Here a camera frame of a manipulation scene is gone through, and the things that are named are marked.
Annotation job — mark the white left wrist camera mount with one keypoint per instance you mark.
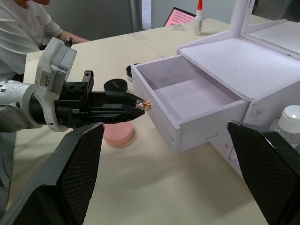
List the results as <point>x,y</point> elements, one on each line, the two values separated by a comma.
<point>52,63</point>

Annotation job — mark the white framed mirror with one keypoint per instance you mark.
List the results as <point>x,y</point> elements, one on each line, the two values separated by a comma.
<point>236,16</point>

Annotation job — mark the white bottle with red cap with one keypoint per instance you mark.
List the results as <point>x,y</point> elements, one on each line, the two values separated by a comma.
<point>198,21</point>

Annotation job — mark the round black compact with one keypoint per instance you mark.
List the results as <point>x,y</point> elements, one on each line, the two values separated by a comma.
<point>116,84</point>

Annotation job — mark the white drawer with gold knob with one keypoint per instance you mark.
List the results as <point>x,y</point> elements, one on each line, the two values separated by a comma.
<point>201,126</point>

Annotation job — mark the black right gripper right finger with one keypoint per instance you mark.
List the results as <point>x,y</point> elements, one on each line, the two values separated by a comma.
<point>269,173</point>

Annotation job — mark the clear bottle with white cap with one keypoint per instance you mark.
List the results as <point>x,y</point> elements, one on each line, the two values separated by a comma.
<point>291,119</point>

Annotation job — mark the white makeup organizer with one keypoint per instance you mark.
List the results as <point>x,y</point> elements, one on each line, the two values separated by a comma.
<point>234,63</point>

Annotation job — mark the small clear plastic piece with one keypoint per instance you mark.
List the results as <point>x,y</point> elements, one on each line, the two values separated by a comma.
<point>177,27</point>

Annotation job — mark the round pink makeup sponge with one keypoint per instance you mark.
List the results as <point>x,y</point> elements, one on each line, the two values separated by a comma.
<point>118,134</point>

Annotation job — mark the pink perforated panel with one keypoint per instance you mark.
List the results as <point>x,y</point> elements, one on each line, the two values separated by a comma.
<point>179,17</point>

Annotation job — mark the person in white shirt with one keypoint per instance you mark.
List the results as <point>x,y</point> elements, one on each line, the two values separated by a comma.
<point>21,30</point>

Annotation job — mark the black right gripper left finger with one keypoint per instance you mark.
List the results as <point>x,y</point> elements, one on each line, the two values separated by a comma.
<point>70,178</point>

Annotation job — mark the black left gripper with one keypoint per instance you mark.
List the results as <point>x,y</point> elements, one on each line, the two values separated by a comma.
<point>72,103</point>

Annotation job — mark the small black jar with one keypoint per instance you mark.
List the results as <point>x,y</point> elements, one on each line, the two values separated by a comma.
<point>129,71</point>

